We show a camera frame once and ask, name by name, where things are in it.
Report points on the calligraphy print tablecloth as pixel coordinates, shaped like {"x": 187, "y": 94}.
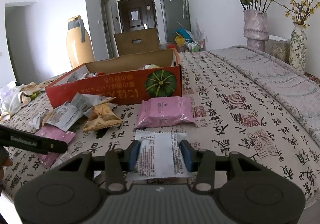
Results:
{"x": 231, "y": 113}

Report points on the grey refrigerator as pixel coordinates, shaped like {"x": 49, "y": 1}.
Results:
{"x": 175, "y": 16}

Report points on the grey white snack packet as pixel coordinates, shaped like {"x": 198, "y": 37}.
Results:
{"x": 64, "y": 116}

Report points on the yellow thermos jug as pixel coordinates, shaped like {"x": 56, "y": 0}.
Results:
{"x": 79, "y": 44}

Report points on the floral ceramic vase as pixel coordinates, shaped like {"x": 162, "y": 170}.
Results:
{"x": 298, "y": 48}

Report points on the orange pumpkin cardboard box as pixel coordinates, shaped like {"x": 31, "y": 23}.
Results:
{"x": 130, "y": 79}

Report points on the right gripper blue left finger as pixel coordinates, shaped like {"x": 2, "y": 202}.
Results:
{"x": 118, "y": 163}

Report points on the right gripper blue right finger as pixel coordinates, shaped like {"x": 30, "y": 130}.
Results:
{"x": 202, "y": 162}

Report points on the grey quilted blanket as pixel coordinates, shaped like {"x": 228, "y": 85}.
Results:
{"x": 291, "y": 88}

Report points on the orange cracker snack packet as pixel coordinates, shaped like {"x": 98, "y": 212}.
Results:
{"x": 102, "y": 117}

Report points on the dark brown door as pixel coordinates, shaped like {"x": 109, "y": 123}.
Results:
{"x": 137, "y": 15}

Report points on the small pink snack packet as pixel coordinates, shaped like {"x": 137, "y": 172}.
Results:
{"x": 56, "y": 143}

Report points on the pink textured vase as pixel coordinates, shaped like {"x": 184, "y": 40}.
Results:
{"x": 255, "y": 29}

